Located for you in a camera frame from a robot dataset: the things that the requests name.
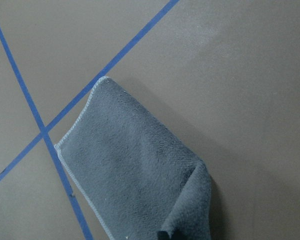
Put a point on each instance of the pink towel with grey back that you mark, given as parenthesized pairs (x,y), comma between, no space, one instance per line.
(140,180)

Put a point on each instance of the blue tape line lengthwise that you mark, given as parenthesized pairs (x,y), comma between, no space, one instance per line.
(42,135)

